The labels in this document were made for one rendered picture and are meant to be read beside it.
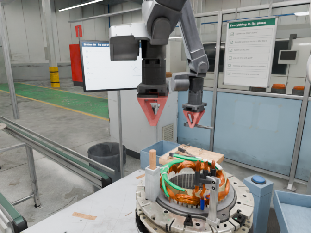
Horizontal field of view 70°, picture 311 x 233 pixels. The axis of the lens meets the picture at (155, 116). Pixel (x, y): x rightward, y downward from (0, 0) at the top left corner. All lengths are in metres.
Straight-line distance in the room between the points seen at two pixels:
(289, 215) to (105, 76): 1.26
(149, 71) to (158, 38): 0.08
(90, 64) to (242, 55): 1.86
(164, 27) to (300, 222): 0.62
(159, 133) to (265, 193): 2.25
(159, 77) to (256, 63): 2.36
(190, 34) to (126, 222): 0.79
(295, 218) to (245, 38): 2.33
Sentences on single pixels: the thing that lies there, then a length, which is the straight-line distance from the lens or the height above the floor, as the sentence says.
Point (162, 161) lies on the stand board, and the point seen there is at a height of 1.06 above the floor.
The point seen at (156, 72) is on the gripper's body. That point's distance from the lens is 0.50.
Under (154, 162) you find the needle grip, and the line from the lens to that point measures 0.58.
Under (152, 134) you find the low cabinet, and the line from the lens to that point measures 3.00.
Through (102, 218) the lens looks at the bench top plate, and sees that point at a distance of 1.09.
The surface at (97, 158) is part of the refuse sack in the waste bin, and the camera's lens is 2.20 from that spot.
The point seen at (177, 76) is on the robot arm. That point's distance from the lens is 0.86.
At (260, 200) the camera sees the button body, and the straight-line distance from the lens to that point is 0.89.
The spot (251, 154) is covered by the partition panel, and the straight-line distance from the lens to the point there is 3.06.
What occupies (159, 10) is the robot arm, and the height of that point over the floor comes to 1.54.
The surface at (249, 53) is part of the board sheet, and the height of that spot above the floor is 1.50.
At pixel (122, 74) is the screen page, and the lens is 1.60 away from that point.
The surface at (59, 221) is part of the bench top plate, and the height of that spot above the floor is 0.78.
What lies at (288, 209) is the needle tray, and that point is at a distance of 0.81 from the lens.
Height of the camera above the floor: 1.46
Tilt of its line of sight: 15 degrees down
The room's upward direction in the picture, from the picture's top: straight up
